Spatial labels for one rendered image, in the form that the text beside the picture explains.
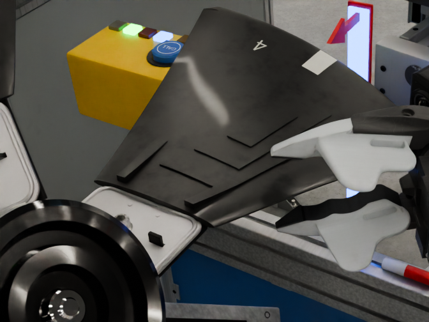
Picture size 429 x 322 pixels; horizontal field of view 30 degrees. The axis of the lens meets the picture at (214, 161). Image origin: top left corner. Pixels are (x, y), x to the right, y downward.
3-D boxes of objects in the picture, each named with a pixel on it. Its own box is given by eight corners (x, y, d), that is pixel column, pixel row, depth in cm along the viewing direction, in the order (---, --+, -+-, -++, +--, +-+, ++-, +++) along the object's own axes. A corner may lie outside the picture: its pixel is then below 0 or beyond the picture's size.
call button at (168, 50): (147, 63, 94) (144, 50, 93) (167, 48, 97) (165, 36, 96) (173, 71, 92) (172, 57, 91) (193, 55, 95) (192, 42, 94)
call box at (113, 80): (80, 123, 104) (63, 51, 97) (129, 87, 110) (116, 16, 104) (179, 156, 96) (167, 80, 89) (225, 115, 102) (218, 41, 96)
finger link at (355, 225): (282, 275, 54) (415, 236, 52) (273, 212, 59) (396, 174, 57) (296, 301, 56) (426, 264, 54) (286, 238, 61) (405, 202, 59)
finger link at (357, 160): (290, 167, 48) (435, 183, 49) (279, 106, 52) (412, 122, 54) (278, 204, 50) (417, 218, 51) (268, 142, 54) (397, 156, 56)
